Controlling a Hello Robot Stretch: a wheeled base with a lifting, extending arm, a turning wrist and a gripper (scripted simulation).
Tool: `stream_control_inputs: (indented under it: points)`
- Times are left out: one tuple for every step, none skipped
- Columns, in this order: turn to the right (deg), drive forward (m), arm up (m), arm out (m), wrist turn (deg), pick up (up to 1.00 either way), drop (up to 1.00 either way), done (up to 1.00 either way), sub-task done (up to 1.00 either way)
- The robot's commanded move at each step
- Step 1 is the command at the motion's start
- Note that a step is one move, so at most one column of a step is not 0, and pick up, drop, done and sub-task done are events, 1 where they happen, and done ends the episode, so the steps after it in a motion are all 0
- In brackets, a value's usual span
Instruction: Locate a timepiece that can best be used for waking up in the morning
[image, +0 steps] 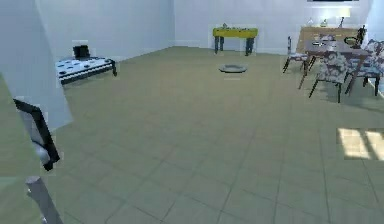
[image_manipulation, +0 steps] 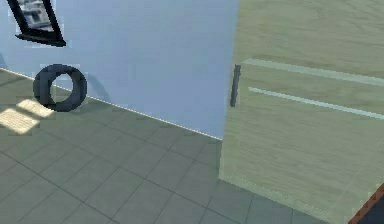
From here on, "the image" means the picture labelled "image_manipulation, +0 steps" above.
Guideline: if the pale wooden room door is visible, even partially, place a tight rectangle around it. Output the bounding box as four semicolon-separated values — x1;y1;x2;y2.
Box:
218;0;384;224

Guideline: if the brown-edged dark furniture corner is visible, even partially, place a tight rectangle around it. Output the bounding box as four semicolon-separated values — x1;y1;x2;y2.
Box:
347;182;384;224

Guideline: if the black door handle bar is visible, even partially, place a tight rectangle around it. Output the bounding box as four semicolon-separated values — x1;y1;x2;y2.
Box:
229;63;242;108

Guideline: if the black ring-shaped tyre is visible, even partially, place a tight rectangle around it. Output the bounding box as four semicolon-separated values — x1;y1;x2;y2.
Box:
32;63;88;113

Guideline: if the black framed wall picture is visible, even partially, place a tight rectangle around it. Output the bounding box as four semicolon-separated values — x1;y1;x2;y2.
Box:
6;0;67;48

